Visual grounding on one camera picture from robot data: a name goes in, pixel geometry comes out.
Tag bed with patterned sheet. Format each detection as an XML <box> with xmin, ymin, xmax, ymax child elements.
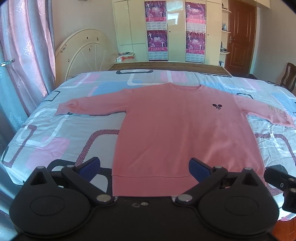
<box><xmin>0</xmin><ymin>69</ymin><xmax>296</xmax><ymax>220</ymax></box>

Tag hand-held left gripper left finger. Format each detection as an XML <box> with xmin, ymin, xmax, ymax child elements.
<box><xmin>25</xmin><ymin>157</ymin><xmax>115</xmax><ymax>207</ymax></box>

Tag cream corner shelves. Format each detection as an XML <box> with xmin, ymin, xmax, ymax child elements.
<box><xmin>218</xmin><ymin>2</ymin><xmax>232</xmax><ymax>66</ymax></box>

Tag cream wardrobe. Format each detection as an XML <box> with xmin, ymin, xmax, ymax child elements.
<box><xmin>112</xmin><ymin>0</ymin><xmax>229</xmax><ymax>66</ymax></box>

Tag brown wooden door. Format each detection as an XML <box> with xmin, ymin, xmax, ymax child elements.
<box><xmin>225</xmin><ymin>0</ymin><xmax>257</xmax><ymax>76</ymax></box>

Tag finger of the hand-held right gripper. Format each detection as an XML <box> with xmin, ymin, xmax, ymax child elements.
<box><xmin>264</xmin><ymin>166</ymin><xmax>296</xmax><ymax>214</ymax></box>

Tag pink long-sleeve sweater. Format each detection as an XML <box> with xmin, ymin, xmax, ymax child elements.
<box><xmin>55</xmin><ymin>82</ymin><xmax>296</xmax><ymax>197</ymax></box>

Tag brown wooden chair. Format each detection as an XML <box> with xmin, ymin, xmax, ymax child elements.
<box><xmin>267</xmin><ymin>62</ymin><xmax>296</xmax><ymax>91</ymax></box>

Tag grey patterned curtain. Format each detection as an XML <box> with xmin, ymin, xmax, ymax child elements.
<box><xmin>0</xmin><ymin>44</ymin><xmax>50</xmax><ymax>204</ymax></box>

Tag wooden bed footboard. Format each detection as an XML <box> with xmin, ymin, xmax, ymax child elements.
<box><xmin>107</xmin><ymin>61</ymin><xmax>233</xmax><ymax>77</ymax></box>

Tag cream round headboard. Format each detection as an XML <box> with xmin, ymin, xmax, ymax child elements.
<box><xmin>55</xmin><ymin>29</ymin><xmax>119</xmax><ymax>80</ymax></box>

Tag pink patterned curtain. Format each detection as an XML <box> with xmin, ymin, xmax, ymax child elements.
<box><xmin>0</xmin><ymin>0</ymin><xmax>57</xmax><ymax>100</ymax></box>

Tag purple wall poster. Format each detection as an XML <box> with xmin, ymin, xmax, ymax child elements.
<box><xmin>185</xmin><ymin>2</ymin><xmax>206</xmax><ymax>32</ymax></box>
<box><xmin>144</xmin><ymin>1</ymin><xmax>167</xmax><ymax>30</ymax></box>
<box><xmin>186</xmin><ymin>31</ymin><xmax>206</xmax><ymax>63</ymax></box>
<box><xmin>147</xmin><ymin>30</ymin><xmax>168</xmax><ymax>61</ymax></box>

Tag white red cardboard box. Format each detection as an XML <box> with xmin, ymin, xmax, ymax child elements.
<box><xmin>116</xmin><ymin>52</ymin><xmax>136</xmax><ymax>62</ymax></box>

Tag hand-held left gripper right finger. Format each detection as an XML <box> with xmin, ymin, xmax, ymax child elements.
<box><xmin>175</xmin><ymin>158</ymin><xmax>265</xmax><ymax>206</ymax></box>

